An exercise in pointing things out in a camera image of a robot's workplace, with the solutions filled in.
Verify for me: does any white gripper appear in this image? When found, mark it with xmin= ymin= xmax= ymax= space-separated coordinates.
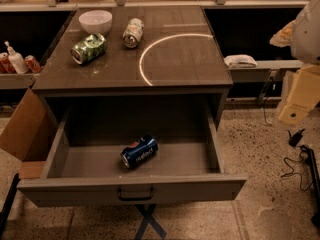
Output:
xmin=269 ymin=0 xmax=320 ymax=125

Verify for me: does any blue pepsi can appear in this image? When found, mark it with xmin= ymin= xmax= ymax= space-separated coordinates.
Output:
xmin=121 ymin=135 xmax=158 ymax=169

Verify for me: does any grey counter cabinet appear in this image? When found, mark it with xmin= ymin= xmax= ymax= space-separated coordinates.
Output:
xmin=33 ymin=6 xmax=232 ymax=121

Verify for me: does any pale green soda can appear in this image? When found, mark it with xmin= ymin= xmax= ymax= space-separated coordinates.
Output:
xmin=123 ymin=18 xmax=144 ymax=48

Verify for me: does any crushed green soda can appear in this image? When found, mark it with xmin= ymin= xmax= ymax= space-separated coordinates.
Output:
xmin=70 ymin=33 xmax=107 ymax=65

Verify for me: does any red soda can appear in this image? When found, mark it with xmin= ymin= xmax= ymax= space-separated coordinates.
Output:
xmin=25 ymin=55 xmax=42 ymax=73

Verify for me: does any grey open drawer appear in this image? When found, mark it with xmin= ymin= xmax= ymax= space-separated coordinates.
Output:
xmin=18 ymin=109 xmax=247 ymax=207

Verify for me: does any red can at edge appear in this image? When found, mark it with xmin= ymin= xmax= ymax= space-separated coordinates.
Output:
xmin=0 ymin=52 xmax=15 ymax=74

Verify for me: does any folded white cloth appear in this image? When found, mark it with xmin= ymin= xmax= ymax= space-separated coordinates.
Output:
xmin=224 ymin=54 xmax=257 ymax=68

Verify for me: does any black power strip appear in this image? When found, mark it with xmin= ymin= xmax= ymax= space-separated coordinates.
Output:
xmin=300 ymin=145 xmax=320 ymax=228

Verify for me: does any white bowl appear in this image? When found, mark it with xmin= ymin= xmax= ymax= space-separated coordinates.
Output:
xmin=79 ymin=10 xmax=112 ymax=35

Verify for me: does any brown cardboard box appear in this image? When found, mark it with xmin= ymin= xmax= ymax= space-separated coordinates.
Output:
xmin=0 ymin=89 xmax=57 ymax=161

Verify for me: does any white pump bottle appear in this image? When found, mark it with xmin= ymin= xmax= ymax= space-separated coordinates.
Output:
xmin=5 ymin=41 xmax=28 ymax=74

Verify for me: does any black power adapter with cable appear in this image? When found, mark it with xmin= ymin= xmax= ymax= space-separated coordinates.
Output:
xmin=261 ymin=97 xmax=314 ymax=192

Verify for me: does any black drawer handle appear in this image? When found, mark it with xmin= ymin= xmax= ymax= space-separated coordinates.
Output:
xmin=117 ymin=187 xmax=154 ymax=202

